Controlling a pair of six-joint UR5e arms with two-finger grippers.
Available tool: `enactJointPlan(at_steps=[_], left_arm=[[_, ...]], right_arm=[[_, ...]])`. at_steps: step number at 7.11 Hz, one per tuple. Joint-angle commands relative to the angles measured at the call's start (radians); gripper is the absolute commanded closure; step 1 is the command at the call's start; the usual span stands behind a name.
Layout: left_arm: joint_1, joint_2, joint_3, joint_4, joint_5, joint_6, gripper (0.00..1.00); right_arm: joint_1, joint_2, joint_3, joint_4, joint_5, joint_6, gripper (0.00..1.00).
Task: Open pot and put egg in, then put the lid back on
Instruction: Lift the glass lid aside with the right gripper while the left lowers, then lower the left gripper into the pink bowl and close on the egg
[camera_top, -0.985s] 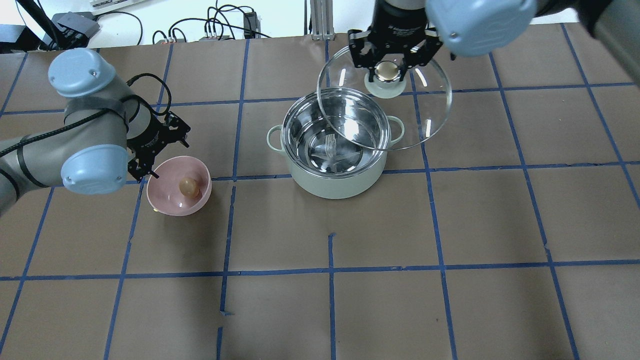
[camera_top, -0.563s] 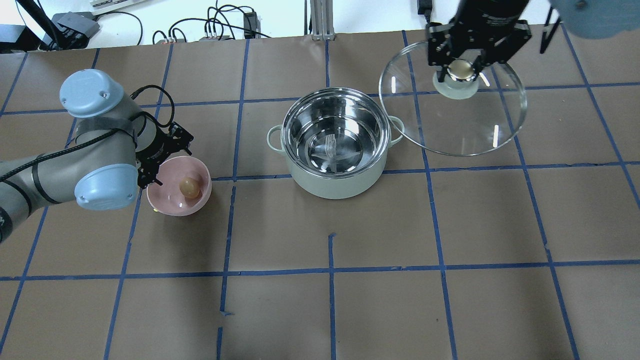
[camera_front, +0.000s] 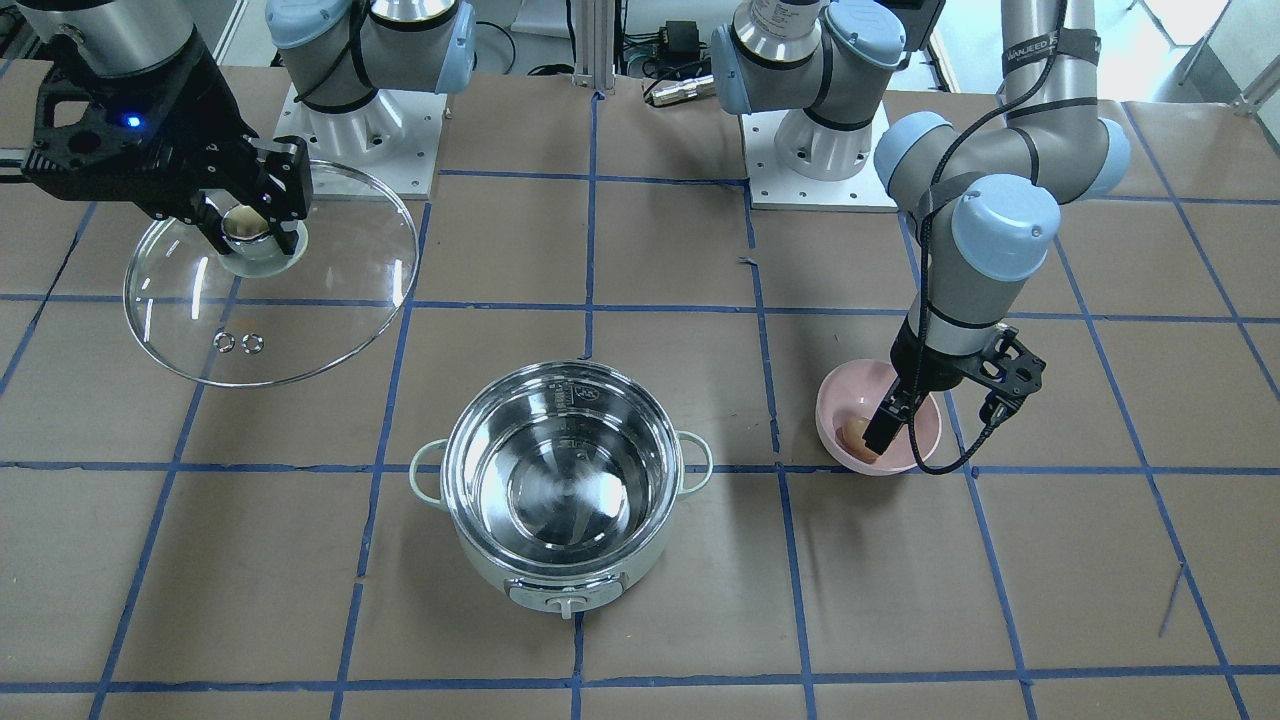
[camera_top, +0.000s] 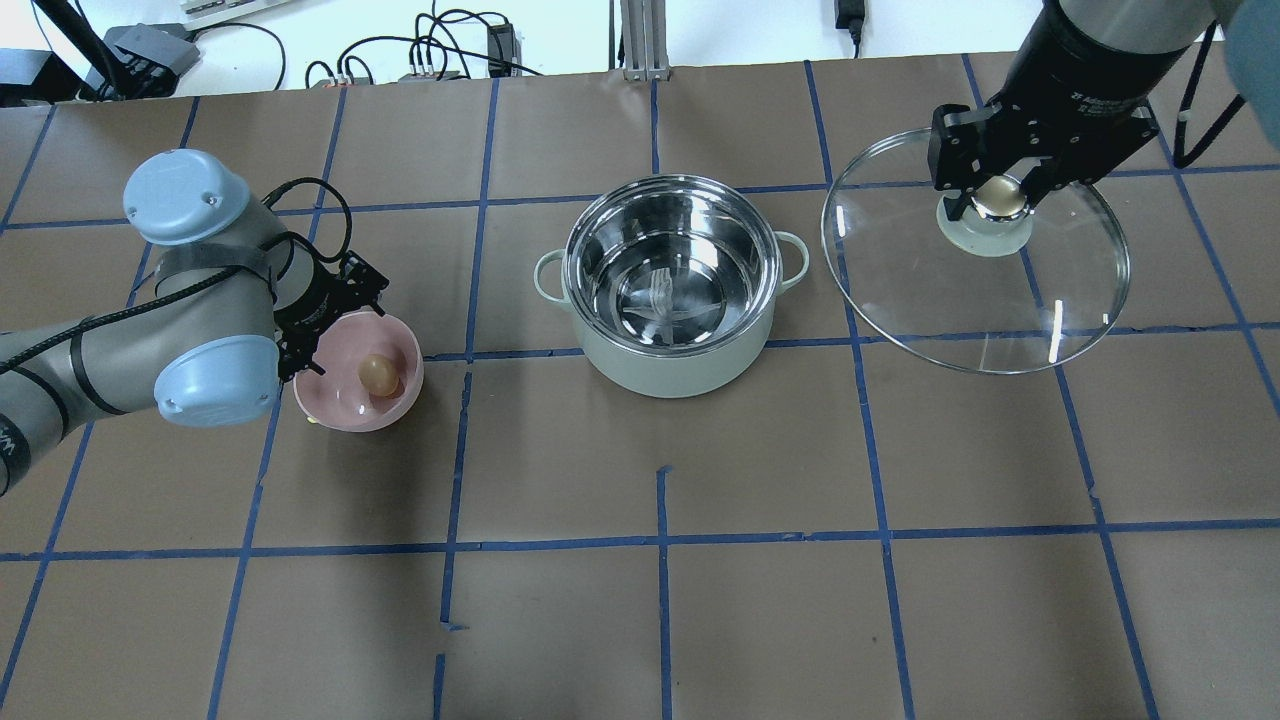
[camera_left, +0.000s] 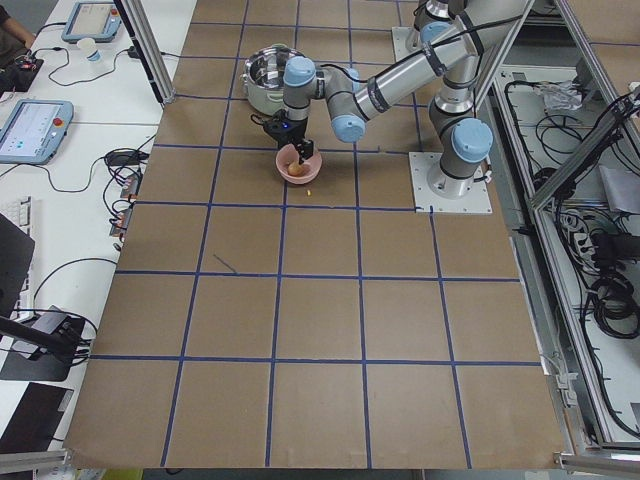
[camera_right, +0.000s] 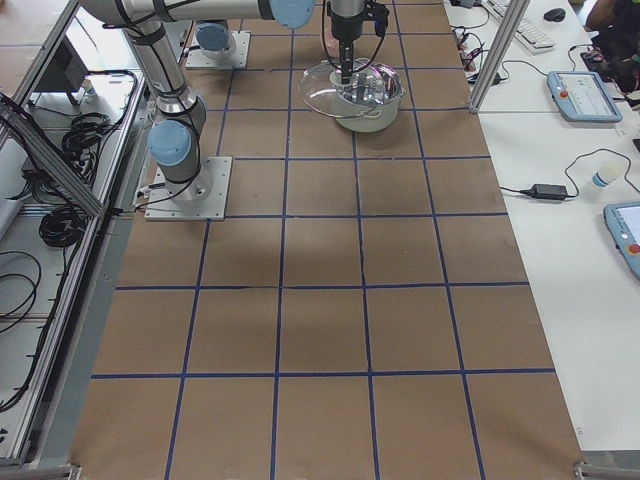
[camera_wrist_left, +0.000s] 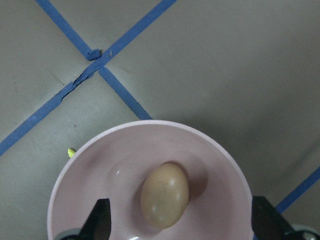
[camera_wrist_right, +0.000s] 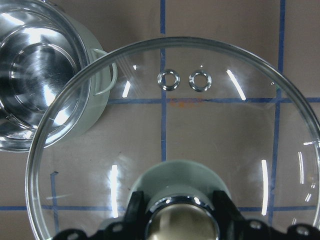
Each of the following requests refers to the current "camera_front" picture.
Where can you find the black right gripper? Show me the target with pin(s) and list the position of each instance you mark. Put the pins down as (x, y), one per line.
(196, 108)

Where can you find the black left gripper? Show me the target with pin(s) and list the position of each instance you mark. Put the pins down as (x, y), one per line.
(918, 366)

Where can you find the brown egg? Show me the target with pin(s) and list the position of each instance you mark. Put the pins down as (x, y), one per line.
(857, 435)

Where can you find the glass pot lid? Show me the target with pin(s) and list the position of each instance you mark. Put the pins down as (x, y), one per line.
(257, 317)

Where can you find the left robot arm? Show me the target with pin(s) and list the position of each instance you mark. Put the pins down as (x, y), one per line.
(984, 202)

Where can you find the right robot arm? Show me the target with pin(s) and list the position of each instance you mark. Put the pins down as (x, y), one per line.
(339, 53)

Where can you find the pale green electric pot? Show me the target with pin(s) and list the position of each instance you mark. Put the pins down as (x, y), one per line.
(560, 479)

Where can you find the silver cylindrical connector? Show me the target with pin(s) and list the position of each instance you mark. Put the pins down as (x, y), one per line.
(676, 93)

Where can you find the black power adapter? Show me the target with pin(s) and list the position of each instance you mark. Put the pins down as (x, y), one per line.
(678, 43)

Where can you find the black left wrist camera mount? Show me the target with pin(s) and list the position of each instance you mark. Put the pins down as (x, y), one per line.
(1010, 372)

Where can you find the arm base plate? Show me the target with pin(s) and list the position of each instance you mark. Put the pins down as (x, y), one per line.
(794, 164)
(394, 138)

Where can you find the aluminium frame post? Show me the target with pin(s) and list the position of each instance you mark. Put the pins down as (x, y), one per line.
(594, 27)

